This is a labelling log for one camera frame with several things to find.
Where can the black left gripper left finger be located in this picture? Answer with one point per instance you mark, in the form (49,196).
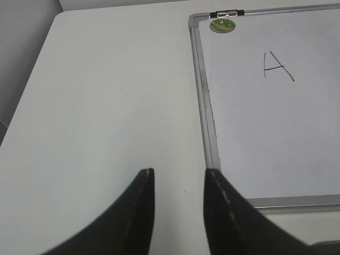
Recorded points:
(124,228)

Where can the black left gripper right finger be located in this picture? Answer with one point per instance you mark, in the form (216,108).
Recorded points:
(234,226)

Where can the white magnetic whiteboard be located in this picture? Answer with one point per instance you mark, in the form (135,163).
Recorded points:
(268,97)

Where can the green round magnet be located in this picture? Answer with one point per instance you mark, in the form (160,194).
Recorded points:
(222,25)

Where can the black silver hanging clip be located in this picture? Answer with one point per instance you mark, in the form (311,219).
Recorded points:
(226,13)

